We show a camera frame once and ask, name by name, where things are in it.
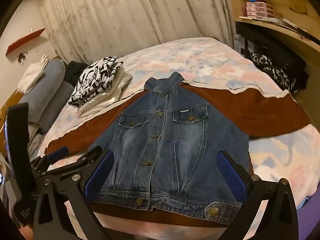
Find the black crumpled garment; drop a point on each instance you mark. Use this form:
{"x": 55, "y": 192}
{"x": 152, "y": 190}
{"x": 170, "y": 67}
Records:
{"x": 73, "y": 71}

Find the wooden shelf unit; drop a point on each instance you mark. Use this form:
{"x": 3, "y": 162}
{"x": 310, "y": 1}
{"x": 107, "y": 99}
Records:
{"x": 275, "y": 27}

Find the pastel printed bed blanket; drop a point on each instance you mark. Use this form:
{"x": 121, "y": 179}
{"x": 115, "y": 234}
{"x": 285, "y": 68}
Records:
{"x": 187, "y": 55}

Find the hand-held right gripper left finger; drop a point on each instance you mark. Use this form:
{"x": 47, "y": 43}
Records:
{"x": 100, "y": 172}

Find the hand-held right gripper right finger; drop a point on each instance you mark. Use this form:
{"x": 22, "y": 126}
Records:
{"x": 231, "y": 172}

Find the grey-blue rolled blanket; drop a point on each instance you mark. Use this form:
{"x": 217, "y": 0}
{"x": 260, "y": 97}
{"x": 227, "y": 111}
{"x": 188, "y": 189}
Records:
{"x": 55, "y": 70}

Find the wooden carved ornament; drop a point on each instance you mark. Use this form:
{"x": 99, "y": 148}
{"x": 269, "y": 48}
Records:
{"x": 299, "y": 8}

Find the black and white printed garment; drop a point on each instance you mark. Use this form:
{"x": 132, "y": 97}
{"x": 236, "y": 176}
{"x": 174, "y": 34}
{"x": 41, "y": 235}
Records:
{"x": 95, "y": 80}

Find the black elongated device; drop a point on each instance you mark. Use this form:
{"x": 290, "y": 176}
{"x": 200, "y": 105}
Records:
{"x": 300, "y": 30}

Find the white folded cloth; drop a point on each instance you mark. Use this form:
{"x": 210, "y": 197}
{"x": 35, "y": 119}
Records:
{"x": 31, "y": 76}

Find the white box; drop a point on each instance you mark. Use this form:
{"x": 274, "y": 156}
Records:
{"x": 238, "y": 42}

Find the brown garment with white lining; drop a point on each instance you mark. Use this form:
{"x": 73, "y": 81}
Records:
{"x": 250, "y": 110}

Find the blue denim jacket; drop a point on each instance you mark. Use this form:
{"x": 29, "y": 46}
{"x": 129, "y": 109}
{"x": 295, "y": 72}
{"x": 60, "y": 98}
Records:
{"x": 162, "y": 130}

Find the white folded garment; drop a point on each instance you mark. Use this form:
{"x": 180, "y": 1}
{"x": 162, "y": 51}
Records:
{"x": 118, "y": 86}

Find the red wall shelf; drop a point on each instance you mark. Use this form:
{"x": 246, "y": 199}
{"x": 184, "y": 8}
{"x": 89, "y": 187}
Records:
{"x": 25, "y": 41}

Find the black bag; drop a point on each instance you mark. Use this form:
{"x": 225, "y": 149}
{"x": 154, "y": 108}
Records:
{"x": 270, "y": 42}

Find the cartoon face wall sticker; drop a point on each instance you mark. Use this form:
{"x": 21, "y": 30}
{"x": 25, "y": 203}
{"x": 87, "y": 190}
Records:
{"x": 22, "y": 58}

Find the beige patterned curtain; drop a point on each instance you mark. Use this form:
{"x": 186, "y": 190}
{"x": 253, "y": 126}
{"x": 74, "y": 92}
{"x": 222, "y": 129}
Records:
{"x": 125, "y": 12}

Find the black and white patterned clothing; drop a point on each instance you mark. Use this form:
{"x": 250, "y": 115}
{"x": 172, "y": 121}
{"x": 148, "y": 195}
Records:
{"x": 275, "y": 72}

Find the pink drawer organizer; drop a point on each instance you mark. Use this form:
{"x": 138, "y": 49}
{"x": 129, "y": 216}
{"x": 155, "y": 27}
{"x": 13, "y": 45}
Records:
{"x": 260, "y": 10}

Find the wooden headboard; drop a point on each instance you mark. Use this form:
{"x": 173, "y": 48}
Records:
{"x": 3, "y": 130}

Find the purple mat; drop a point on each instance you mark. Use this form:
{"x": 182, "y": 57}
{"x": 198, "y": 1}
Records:
{"x": 310, "y": 217}

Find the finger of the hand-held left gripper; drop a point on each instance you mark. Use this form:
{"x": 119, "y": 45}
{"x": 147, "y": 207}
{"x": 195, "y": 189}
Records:
{"x": 90, "y": 156}
{"x": 58, "y": 152}

